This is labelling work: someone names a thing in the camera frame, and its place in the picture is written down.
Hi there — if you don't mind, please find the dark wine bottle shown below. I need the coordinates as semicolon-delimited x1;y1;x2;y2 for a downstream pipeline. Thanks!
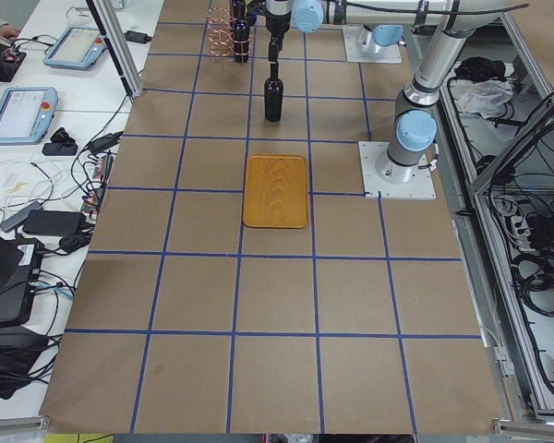
232;18;250;64
264;62;283;122
231;0;247;19

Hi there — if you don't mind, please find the black power adapter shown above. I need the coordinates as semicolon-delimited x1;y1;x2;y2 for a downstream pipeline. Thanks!
124;30;151;44

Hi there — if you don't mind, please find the copper wire wine rack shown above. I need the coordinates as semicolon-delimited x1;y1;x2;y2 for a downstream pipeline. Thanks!
207;1;235;62

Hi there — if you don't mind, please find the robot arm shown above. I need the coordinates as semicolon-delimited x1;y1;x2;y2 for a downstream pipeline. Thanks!
259;1;403;65
321;0;528;185

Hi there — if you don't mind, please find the teach pendant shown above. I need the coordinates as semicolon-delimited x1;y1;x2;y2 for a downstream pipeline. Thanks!
43;27;106;70
0;87;58;146

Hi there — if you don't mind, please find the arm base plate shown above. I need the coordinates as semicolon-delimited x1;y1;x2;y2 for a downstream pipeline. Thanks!
358;141;436;200
343;24;403;65

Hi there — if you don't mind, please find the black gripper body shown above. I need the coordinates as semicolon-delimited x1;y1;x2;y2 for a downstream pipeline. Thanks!
265;0;290;42

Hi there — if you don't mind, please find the wooden tray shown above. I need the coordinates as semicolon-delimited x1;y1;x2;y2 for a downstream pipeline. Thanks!
243;153;308;229

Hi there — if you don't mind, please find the aluminium frame post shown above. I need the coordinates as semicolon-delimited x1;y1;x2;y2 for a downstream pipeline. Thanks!
86;0;143;100

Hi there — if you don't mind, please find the teach pendant far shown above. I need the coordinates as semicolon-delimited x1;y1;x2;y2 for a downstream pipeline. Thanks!
43;27;106;70

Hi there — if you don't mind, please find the teach pendant near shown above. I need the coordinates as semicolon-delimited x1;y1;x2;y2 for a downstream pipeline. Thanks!
0;87;58;146

